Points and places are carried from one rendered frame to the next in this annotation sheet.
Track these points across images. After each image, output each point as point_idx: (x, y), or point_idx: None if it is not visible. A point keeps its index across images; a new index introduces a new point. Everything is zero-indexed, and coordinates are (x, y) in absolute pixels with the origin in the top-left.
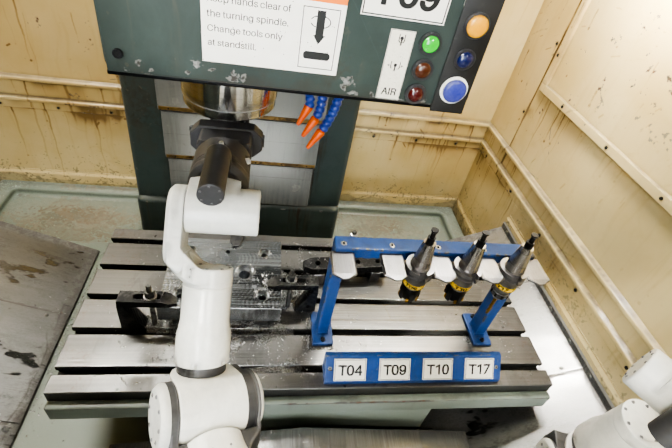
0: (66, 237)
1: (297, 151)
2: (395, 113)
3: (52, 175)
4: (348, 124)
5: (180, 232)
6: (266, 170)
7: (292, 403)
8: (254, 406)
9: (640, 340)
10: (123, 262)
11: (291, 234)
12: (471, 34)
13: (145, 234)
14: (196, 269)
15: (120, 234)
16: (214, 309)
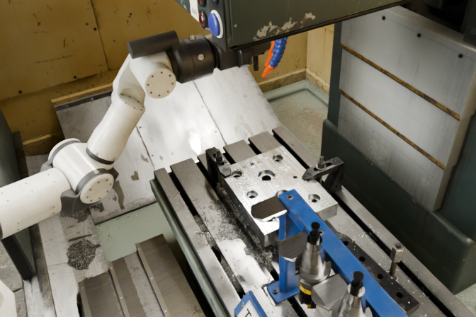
0: (296, 131)
1: (431, 139)
2: None
3: (328, 88)
4: None
5: (124, 68)
6: (403, 145)
7: (212, 301)
8: (81, 183)
9: None
10: (257, 145)
11: (416, 236)
12: None
13: (289, 140)
14: (116, 93)
15: (278, 130)
16: (108, 121)
